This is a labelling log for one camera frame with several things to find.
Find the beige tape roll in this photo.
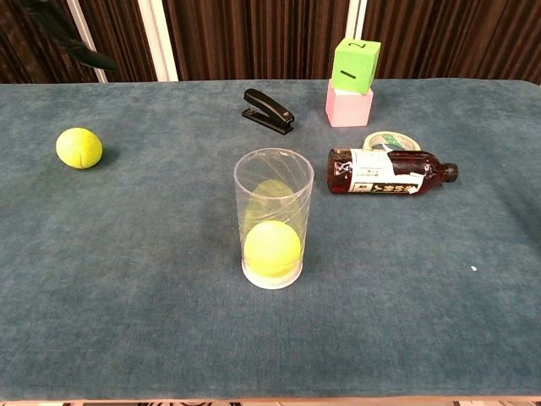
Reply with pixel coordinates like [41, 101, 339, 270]
[362, 130, 423, 152]

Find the black stapler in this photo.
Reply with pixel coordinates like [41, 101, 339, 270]
[241, 87, 296, 136]

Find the green numbered foam cube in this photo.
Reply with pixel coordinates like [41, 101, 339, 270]
[330, 37, 382, 96]

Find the wide white frame post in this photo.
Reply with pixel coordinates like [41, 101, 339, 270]
[137, 0, 180, 82]

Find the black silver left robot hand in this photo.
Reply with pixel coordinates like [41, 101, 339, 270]
[25, 0, 118, 72]

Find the pink foam cube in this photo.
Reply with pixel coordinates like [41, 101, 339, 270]
[325, 79, 375, 129]

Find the clear plastic cup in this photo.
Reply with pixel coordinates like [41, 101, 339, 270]
[232, 146, 315, 291]

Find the dark brown curtain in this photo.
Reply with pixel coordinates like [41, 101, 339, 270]
[0, 0, 541, 85]

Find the blue table cloth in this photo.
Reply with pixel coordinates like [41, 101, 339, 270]
[0, 77, 541, 401]

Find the yellow tennis ball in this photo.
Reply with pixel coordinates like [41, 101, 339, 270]
[55, 127, 104, 170]
[243, 220, 303, 279]

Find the thin grey frame post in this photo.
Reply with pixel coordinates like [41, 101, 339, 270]
[66, 0, 109, 84]

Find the brown labelled plastic bottle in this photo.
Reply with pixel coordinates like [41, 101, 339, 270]
[326, 147, 460, 197]

